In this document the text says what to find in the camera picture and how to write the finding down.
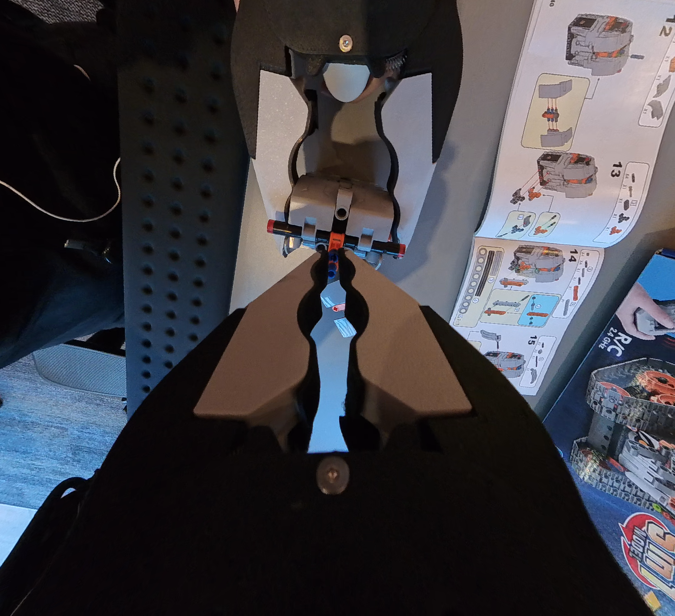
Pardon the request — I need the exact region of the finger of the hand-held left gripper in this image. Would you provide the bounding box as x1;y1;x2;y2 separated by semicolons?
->
373;72;437;247
251;69;319;259

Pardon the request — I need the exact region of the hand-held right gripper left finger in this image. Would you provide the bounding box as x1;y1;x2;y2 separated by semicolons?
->
193;252;323;450

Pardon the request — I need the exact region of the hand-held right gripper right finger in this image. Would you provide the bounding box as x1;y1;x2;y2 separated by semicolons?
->
337;250;471;450

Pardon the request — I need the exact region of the grey toy robot assembly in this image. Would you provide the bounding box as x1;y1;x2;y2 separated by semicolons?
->
266;173;407;279

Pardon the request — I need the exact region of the open instruction booklet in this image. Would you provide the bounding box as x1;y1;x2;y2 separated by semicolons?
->
451;0;675;396

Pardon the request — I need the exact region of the person's grey shoe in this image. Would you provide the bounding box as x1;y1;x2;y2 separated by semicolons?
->
32;343;127;400

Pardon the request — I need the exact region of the blue robot kit box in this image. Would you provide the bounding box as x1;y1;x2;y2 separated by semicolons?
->
543;249;675;616

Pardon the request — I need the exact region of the thin white cable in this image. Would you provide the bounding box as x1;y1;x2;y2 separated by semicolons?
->
0;157;122;222

